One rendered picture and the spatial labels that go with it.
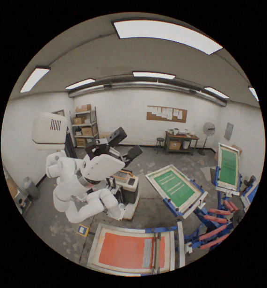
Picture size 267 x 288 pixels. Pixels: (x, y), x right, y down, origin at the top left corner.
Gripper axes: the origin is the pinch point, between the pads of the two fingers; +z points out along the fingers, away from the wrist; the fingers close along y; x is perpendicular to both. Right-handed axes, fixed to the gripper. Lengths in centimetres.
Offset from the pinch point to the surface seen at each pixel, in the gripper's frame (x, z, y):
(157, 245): 62, -38, 57
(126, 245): 53, -65, 54
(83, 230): 24, -100, 37
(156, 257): 73, -41, 49
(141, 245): 59, -54, 60
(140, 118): -253, 55, 231
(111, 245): 47, -78, 46
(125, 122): -280, -8, 222
